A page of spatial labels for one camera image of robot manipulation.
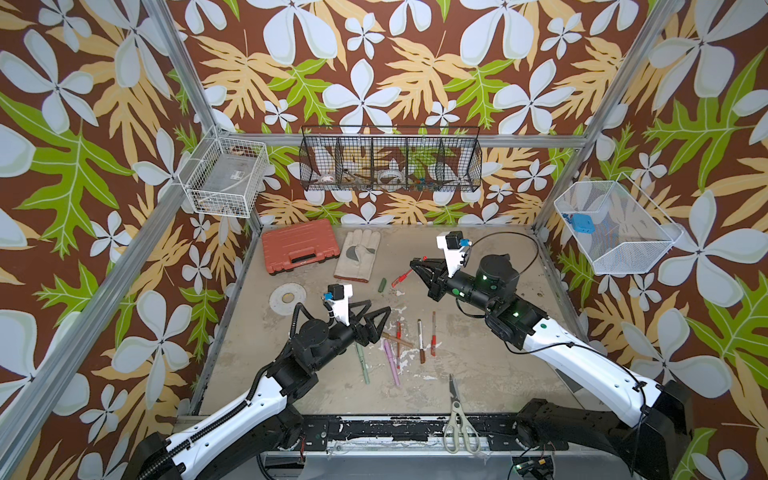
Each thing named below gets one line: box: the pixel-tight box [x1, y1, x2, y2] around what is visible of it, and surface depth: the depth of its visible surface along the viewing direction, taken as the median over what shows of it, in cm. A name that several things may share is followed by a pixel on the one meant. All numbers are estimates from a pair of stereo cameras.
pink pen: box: [383, 339, 401, 387], surface depth 88 cm
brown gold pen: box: [381, 332, 414, 348], surface depth 92 cm
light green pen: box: [356, 343, 370, 385], surface depth 86 cm
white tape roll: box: [269, 283, 307, 316], surface depth 103 cm
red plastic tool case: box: [262, 219, 341, 275], surface depth 110 cm
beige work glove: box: [333, 229, 381, 283], surface depth 113 cm
